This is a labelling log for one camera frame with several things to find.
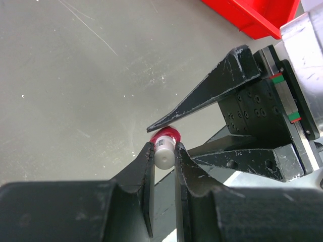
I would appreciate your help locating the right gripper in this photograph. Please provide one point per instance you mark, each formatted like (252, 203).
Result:
(271, 132)

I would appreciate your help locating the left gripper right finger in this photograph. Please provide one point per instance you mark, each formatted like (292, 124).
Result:
(207, 210)

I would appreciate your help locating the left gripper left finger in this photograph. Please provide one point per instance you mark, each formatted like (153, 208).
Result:
(118, 209)

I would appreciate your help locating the red nail polish bottle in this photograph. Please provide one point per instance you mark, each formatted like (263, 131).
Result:
(166, 131)

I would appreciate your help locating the red plastic tray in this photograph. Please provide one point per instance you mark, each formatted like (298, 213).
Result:
(256, 18)

